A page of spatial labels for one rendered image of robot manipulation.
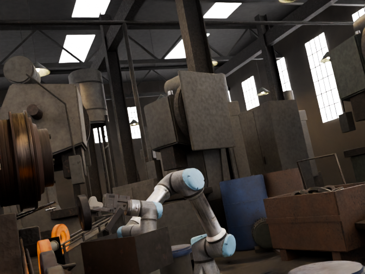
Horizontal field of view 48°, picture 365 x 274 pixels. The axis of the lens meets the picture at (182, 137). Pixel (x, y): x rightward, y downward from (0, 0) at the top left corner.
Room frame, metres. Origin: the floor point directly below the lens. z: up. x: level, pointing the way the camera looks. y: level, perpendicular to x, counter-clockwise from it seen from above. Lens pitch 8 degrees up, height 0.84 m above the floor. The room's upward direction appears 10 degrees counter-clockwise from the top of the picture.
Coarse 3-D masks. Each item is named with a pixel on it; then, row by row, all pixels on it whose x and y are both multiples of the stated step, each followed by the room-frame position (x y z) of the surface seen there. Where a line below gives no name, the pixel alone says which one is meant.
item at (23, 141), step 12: (12, 120) 1.75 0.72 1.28; (24, 120) 1.76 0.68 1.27; (24, 132) 1.72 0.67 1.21; (24, 144) 1.70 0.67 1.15; (24, 156) 1.69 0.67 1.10; (24, 168) 1.70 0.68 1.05; (24, 180) 1.72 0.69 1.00; (24, 192) 1.75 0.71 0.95; (36, 192) 1.76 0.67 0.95; (24, 204) 1.82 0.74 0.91; (36, 204) 1.83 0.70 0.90
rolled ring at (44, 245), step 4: (40, 240) 1.24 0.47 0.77; (44, 240) 1.23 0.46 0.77; (48, 240) 1.22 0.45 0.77; (40, 244) 1.20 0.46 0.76; (44, 244) 1.20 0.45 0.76; (48, 244) 1.20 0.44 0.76; (40, 248) 1.18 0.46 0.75; (44, 248) 1.19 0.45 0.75; (48, 248) 1.19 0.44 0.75; (40, 252) 1.18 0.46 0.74; (40, 272) 1.29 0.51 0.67
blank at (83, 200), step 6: (78, 198) 1.74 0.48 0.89; (84, 198) 1.73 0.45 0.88; (78, 204) 1.77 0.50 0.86; (84, 204) 1.71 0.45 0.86; (78, 210) 1.80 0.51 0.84; (84, 210) 1.70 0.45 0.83; (90, 210) 1.71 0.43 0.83; (78, 216) 1.83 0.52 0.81; (84, 216) 1.70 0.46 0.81; (90, 216) 1.71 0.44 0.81; (84, 222) 1.71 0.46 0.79; (90, 222) 1.72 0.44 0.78; (84, 228) 1.74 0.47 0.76; (90, 228) 1.75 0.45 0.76
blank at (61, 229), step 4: (60, 224) 2.36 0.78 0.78; (56, 228) 2.32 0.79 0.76; (60, 228) 2.35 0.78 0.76; (64, 228) 2.39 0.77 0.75; (52, 232) 2.31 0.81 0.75; (56, 232) 2.30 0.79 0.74; (60, 232) 2.34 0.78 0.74; (64, 232) 2.39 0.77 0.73; (68, 232) 2.43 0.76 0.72; (52, 236) 2.30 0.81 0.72; (64, 236) 2.40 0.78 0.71; (68, 236) 2.43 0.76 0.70; (60, 240) 2.33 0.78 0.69; (64, 240) 2.39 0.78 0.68
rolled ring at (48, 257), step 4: (44, 252) 1.06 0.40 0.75; (48, 252) 1.05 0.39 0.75; (52, 252) 1.05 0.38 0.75; (40, 256) 1.06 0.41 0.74; (44, 256) 1.03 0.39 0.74; (48, 256) 1.03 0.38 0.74; (52, 256) 1.04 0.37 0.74; (40, 260) 1.08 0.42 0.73; (44, 260) 1.02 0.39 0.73; (48, 260) 1.02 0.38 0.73; (52, 260) 1.02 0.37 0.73; (40, 264) 1.11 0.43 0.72; (44, 264) 1.01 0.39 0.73; (48, 264) 1.01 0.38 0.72; (52, 264) 1.01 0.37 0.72; (56, 264) 1.02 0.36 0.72; (40, 268) 1.13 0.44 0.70; (44, 268) 1.00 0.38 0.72; (44, 272) 1.00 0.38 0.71
